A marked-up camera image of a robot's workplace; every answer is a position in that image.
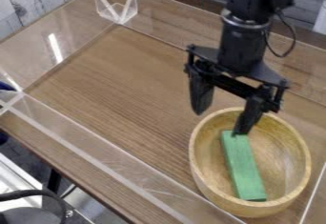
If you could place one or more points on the clear acrylic front wall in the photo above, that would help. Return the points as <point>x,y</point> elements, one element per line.
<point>130,187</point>

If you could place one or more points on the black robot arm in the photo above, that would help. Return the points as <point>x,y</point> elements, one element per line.
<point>255,10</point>

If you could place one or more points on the clear acrylic back wall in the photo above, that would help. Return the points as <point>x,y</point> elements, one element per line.
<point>180,25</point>

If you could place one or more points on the blue object at left edge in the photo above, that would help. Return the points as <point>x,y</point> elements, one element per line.
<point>5,87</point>

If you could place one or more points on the light wooden bowl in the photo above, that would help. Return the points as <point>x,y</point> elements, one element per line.
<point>281,156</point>

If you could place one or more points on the clear acrylic left wall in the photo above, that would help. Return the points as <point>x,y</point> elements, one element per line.
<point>42,45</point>

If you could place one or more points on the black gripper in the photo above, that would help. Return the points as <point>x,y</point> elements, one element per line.
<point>235,69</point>

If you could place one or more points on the clear acrylic wall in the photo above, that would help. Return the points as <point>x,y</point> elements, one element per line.
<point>130,187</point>
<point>42,45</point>
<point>180,25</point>

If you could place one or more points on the green rectangular block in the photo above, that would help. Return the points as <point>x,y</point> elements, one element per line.
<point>241,167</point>

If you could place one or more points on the black table leg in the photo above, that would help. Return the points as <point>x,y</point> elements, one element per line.
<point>53,181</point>

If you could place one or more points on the clear acrylic corner bracket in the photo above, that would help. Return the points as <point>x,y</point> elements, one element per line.
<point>117,13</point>

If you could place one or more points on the grey metal bracket with screw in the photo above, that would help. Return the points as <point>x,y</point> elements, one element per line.
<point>74,217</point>

